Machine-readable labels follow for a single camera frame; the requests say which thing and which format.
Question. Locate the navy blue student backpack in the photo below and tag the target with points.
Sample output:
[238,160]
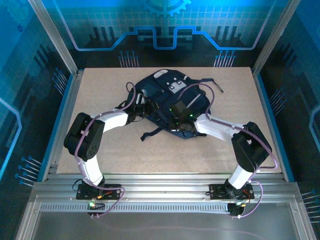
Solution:
[160,90]

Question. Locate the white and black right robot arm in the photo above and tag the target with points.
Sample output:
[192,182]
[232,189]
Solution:
[217,130]

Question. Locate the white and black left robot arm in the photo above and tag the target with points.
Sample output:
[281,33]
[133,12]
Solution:
[112,122]

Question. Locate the aluminium front beam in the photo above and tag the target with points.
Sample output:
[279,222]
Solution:
[165,190]

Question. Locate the right controller board with LED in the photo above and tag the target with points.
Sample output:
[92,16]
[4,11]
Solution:
[236,208]

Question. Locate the controller board with led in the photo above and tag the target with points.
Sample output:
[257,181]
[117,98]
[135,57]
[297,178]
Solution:
[236,208]
[93,205]

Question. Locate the left controller board with LED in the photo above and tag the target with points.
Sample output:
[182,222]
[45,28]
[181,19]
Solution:
[93,205]

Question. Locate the aluminium left side rail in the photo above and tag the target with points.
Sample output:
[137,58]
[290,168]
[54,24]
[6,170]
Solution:
[71,100]

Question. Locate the aluminium rail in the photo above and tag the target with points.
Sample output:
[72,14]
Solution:
[71,100]
[262,100]

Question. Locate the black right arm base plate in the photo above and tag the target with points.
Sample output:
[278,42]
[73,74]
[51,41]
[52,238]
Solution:
[217,191]

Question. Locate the aluminium right side rail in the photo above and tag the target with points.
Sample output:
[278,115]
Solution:
[262,100]

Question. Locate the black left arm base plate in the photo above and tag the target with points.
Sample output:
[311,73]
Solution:
[112,191]

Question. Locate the aluminium left corner post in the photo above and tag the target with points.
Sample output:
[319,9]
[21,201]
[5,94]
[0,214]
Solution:
[53,37]

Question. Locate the aluminium corner post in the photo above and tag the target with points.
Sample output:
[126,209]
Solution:
[53,37]
[272,37]

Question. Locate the aluminium right corner post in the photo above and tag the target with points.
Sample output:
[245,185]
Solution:
[272,37]

